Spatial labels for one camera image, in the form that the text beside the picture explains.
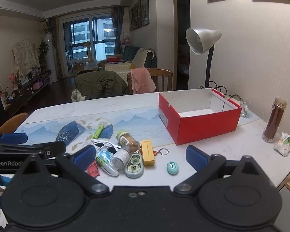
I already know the yellow rectangular box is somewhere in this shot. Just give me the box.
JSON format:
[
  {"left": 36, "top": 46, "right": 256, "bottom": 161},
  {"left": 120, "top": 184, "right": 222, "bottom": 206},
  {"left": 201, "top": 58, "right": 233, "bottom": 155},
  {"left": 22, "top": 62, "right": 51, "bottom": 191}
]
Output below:
[{"left": 141, "top": 139, "right": 155, "bottom": 166}]

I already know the olive green jacket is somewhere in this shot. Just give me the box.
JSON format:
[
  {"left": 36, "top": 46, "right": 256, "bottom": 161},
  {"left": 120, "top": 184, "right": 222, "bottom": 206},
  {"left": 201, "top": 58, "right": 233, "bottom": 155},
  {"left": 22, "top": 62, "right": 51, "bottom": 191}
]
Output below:
[{"left": 71, "top": 71, "right": 129, "bottom": 102}]

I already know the wooden chair left edge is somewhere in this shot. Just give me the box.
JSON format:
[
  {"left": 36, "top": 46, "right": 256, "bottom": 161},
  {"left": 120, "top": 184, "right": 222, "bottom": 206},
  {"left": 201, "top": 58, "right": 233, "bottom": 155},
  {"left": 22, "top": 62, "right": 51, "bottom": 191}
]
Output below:
[{"left": 0, "top": 113, "right": 29, "bottom": 134}]

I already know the black lamp cable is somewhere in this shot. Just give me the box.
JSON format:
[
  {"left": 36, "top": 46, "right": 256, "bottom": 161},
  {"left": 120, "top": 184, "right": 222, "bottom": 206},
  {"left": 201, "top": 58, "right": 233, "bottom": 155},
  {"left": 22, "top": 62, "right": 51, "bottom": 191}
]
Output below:
[{"left": 199, "top": 84, "right": 244, "bottom": 102}]

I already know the silver-cap spice jar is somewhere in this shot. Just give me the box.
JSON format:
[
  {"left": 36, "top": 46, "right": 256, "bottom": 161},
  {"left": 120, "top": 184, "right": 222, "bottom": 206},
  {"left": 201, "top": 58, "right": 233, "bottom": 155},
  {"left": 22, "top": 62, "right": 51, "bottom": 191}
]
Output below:
[{"left": 110, "top": 146, "right": 132, "bottom": 170}]

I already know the grey-green correction tape dispenser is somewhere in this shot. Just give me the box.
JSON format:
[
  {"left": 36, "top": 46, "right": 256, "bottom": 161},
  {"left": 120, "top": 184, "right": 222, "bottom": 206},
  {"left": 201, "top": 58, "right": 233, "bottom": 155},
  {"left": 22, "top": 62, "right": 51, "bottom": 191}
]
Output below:
[{"left": 124, "top": 154, "right": 144, "bottom": 179}]

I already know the crumpled white wrapper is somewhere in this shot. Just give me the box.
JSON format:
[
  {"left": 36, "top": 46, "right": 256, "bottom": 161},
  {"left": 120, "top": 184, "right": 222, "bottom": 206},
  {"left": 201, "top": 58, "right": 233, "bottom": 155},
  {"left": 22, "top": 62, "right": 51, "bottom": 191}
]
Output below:
[{"left": 273, "top": 132, "right": 290, "bottom": 157}]

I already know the wooden chair with pink cloth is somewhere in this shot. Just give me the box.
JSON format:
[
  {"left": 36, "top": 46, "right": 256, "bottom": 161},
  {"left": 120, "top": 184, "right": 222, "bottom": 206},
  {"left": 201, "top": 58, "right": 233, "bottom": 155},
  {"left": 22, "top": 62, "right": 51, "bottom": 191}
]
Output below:
[{"left": 127, "top": 68, "right": 173, "bottom": 94}]

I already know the dark tv cabinet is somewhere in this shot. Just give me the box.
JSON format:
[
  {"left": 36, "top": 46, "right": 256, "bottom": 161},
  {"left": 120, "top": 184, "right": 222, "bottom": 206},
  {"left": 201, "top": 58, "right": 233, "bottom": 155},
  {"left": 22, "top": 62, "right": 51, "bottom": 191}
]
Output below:
[{"left": 0, "top": 72, "right": 51, "bottom": 117}]

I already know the silver desk lamp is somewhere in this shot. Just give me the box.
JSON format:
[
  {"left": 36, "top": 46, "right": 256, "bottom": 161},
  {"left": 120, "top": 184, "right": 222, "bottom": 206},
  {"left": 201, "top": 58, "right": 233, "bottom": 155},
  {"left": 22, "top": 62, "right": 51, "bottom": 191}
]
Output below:
[{"left": 185, "top": 28, "right": 222, "bottom": 88}]

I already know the small drinking glass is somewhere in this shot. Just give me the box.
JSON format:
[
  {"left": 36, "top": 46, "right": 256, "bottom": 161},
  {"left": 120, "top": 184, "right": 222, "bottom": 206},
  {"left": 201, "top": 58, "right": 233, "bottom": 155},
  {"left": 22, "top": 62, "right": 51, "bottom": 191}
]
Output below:
[{"left": 241, "top": 100, "right": 250, "bottom": 117}]

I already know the red clip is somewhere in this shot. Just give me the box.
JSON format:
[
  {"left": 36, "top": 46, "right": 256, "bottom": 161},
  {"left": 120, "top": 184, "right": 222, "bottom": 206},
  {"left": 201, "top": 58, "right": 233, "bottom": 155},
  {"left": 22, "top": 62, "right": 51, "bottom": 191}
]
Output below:
[{"left": 85, "top": 161, "right": 100, "bottom": 178}]

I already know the sofa with blankets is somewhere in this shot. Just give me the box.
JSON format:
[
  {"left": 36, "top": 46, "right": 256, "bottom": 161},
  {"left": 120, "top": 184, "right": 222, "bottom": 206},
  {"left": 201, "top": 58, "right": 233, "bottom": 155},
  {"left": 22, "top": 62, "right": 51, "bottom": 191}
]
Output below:
[{"left": 104, "top": 46, "right": 157, "bottom": 82}]

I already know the red shoe box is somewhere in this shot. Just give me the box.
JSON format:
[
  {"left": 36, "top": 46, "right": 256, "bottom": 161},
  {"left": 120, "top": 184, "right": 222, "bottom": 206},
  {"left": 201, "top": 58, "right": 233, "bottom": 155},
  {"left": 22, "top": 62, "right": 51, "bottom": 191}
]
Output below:
[{"left": 159, "top": 89, "right": 241, "bottom": 145}]

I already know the teal egg pencil sharpener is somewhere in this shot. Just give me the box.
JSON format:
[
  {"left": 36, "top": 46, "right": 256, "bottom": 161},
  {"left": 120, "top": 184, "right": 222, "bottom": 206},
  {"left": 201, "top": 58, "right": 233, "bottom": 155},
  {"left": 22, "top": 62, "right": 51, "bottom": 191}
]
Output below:
[{"left": 166, "top": 161, "right": 179, "bottom": 175}]

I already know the green white tube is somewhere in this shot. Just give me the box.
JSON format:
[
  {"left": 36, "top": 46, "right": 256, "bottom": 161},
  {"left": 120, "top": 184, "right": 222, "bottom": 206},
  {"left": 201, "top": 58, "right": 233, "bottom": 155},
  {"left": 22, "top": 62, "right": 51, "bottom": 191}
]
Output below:
[{"left": 95, "top": 156, "right": 119, "bottom": 177}]

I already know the small clear plastic bottle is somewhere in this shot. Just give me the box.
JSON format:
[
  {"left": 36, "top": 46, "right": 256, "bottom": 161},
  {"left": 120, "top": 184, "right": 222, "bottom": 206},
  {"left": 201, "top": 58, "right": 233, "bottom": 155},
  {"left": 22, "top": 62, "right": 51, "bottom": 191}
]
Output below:
[{"left": 96, "top": 147, "right": 113, "bottom": 166}]

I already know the tall brown glass bottle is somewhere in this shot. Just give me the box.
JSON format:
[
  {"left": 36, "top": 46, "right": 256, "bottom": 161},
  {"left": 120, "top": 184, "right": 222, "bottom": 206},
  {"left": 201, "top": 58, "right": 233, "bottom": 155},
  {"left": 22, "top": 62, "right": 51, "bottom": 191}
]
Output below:
[{"left": 262, "top": 97, "right": 287, "bottom": 143}]

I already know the pink cloth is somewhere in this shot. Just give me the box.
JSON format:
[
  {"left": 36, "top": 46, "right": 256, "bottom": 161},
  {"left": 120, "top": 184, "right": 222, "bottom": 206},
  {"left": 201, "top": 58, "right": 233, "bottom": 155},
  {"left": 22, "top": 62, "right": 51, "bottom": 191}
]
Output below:
[{"left": 131, "top": 68, "right": 156, "bottom": 94}]

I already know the metal keyring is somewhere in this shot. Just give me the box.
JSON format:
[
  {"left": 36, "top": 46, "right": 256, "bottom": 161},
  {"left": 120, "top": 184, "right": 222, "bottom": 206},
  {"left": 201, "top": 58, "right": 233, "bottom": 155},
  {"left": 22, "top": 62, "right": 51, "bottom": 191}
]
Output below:
[{"left": 153, "top": 148, "right": 169, "bottom": 156}]

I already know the green lip balm tube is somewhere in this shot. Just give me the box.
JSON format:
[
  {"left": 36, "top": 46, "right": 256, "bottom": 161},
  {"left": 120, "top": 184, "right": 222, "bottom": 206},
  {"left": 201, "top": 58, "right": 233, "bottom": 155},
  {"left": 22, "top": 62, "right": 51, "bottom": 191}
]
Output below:
[{"left": 93, "top": 125, "right": 104, "bottom": 139}]

